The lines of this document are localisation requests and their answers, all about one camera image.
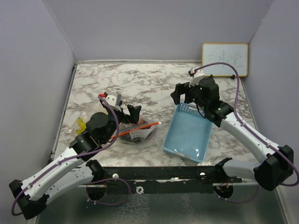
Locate red brown round fruit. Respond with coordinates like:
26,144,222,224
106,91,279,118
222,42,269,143
137,118,148,126

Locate small framed whiteboard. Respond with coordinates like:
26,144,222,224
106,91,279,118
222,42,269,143
202,43,249,77

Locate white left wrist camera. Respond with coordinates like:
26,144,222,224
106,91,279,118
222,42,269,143
98,92,122,111

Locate clear orange zip bag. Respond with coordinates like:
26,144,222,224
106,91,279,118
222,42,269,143
68,99,108,138
117,117,162,145

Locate black mounting rail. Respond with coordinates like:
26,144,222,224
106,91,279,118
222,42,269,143
86,166,242,198

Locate yellow banana bunch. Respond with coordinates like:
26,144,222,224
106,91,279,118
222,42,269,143
76,117,86,134

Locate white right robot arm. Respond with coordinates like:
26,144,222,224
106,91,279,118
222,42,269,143
171,78,295,191

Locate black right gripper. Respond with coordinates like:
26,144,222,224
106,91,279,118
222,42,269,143
171,81,208,110

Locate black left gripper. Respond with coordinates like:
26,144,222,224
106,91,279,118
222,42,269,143
102,101,141,144

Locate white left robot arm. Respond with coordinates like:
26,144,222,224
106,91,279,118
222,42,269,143
9,105,142,220

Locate light blue plastic basket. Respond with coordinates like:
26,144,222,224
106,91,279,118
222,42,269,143
163,102,213,163

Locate dark grape bunch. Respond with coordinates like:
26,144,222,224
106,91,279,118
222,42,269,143
119,124,156,145

